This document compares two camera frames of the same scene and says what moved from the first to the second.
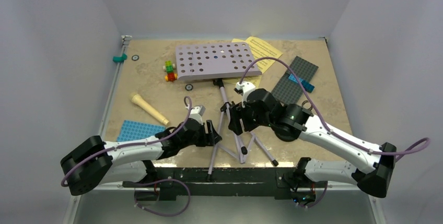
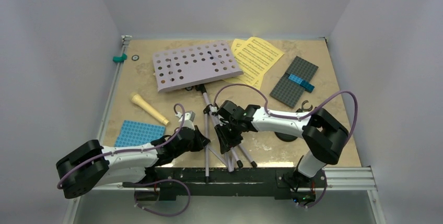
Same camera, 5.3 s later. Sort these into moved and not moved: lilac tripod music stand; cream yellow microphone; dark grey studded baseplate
Moved: lilac tripod music stand
Not moved: dark grey studded baseplate; cream yellow microphone
